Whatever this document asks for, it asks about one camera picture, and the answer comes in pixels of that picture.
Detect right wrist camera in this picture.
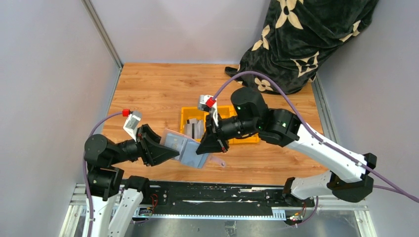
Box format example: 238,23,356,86
197,95,219,127

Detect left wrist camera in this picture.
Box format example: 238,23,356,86
122,109,142,140

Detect yellow bin with silver cards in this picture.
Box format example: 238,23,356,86
180,107,208,141

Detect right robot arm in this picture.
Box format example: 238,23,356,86
196,87,377,205

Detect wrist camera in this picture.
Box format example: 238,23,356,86
122,109,142,140
197,95,219,127

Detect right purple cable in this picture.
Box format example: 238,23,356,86
205,71,419,203

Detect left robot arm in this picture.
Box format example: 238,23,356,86
83,124,179,237

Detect beige leather card holder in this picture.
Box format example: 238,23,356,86
160,129,227,169

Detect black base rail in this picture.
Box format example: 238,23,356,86
70,178,369,220

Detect silver cards in bin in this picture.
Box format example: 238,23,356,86
184,118,205,140

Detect black floral blanket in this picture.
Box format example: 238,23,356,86
225,0,377,94

